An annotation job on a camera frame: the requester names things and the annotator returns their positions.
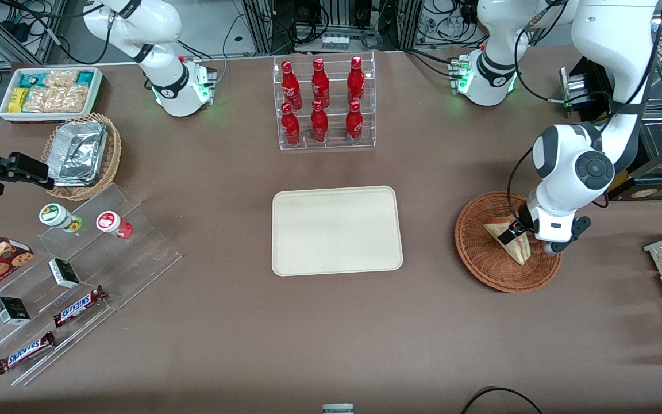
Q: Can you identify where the red lid yogurt cup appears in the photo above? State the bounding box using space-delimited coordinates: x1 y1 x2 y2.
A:
96 211 133 239

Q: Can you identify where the clear acrylic stepped shelf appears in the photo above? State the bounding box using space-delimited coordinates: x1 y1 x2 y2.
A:
0 184 183 387

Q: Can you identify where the white plastic bin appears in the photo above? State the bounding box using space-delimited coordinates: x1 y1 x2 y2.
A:
0 67 104 124

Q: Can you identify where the silver foil tray stack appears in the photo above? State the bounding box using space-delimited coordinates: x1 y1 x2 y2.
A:
49 120 108 186

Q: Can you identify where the triangle sandwich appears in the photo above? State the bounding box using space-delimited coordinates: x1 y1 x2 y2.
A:
483 217 531 266

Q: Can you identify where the light wicker basket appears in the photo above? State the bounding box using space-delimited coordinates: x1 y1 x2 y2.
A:
41 113 122 201

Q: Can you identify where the beige plastic serving tray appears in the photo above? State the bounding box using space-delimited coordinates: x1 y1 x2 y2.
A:
272 186 404 277

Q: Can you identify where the brown wicker basket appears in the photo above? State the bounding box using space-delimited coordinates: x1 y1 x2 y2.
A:
455 191 563 293

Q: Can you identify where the green lid yogurt cup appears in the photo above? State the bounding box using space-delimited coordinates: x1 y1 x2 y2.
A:
39 203 83 233

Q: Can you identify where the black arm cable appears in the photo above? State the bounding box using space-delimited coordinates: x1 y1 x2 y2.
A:
506 0 662 231

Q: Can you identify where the yellow snack pack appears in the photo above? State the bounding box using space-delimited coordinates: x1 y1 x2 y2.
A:
8 87 30 113

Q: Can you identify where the Snickers chocolate bar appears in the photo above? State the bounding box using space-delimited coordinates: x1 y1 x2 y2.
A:
0 332 56 375
53 286 107 328

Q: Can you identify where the red cola bottle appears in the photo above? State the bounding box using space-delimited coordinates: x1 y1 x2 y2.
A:
345 101 364 144
347 56 365 105
281 103 301 146
280 60 303 111
311 57 330 109
310 99 329 143

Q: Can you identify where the black floor cable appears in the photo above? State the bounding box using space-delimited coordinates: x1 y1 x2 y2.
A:
460 386 544 414

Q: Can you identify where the clear acrylic bottle rack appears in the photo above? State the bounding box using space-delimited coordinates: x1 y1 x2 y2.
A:
272 51 377 152

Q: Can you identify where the small black carton box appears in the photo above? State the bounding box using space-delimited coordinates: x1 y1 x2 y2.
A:
48 259 81 289
0 297 32 325

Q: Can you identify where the aluminium frame structure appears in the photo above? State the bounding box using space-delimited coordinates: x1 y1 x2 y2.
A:
242 0 424 53

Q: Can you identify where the black food warmer cabinet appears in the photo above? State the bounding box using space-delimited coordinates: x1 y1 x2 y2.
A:
560 9 662 202

